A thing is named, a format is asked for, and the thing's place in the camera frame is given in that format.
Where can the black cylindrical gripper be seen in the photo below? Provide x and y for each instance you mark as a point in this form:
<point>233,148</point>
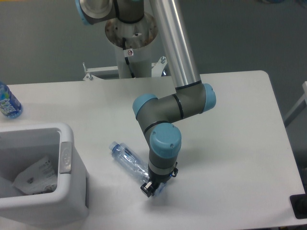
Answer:
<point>158,176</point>

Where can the clear plastic bottle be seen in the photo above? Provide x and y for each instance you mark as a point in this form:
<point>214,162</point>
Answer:
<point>131,162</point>

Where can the white plastic wrapper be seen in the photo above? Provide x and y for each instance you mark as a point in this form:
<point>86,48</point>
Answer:
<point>38,178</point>

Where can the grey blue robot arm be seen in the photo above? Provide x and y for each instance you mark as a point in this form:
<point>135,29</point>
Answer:
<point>156,116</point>

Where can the white plastic trash can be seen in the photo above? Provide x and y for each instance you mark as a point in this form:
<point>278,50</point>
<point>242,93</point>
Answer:
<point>22,146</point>

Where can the black clamp at table edge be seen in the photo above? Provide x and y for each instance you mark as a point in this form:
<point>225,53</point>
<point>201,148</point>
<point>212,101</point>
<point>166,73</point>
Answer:
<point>299,205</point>

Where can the blue labelled water bottle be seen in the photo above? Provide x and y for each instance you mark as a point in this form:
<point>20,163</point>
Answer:
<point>10,106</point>

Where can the white metal base frame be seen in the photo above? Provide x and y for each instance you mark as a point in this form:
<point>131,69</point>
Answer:
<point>159,69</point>

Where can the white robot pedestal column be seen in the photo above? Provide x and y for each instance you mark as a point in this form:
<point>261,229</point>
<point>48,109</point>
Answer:
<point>132,44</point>

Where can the white frame at right edge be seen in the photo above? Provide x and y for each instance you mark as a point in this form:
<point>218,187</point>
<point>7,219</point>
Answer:
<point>297,108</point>

